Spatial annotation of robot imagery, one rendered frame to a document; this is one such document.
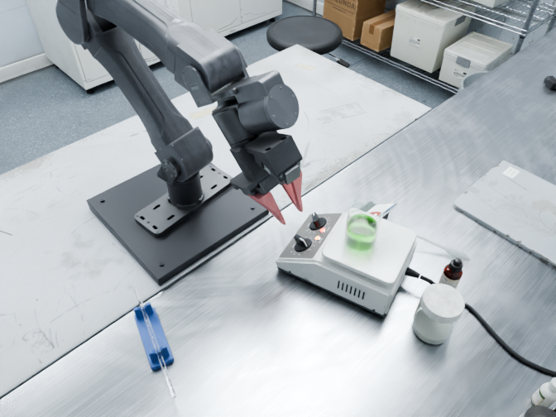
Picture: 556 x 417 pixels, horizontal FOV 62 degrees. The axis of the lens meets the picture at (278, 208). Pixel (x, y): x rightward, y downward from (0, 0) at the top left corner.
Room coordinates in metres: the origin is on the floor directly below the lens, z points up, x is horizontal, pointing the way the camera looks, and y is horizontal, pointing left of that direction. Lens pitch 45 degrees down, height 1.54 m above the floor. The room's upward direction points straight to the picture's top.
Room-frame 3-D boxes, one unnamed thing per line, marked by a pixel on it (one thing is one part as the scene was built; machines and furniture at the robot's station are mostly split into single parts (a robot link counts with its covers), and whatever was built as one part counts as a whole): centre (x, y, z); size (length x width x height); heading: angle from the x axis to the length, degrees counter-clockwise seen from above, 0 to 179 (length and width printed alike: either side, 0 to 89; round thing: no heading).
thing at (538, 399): (0.26, -0.36, 0.93); 0.02 x 0.02 x 0.06
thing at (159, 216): (0.64, 0.18, 0.96); 0.20 x 0.07 x 0.08; 140
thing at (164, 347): (0.35, 0.19, 0.92); 0.10 x 0.03 x 0.04; 27
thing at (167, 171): (0.63, 0.16, 1.02); 0.09 x 0.06 x 0.06; 143
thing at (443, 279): (0.45, -0.28, 0.93); 0.03 x 0.03 x 0.07
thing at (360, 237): (0.47, -0.13, 1.02); 0.06 x 0.05 x 0.08; 101
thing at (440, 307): (0.37, -0.24, 0.94); 0.06 x 0.06 x 0.08
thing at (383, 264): (0.47, -0.15, 0.98); 0.12 x 0.12 x 0.01; 60
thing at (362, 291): (0.48, -0.12, 0.94); 0.22 x 0.13 x 0.08; 60
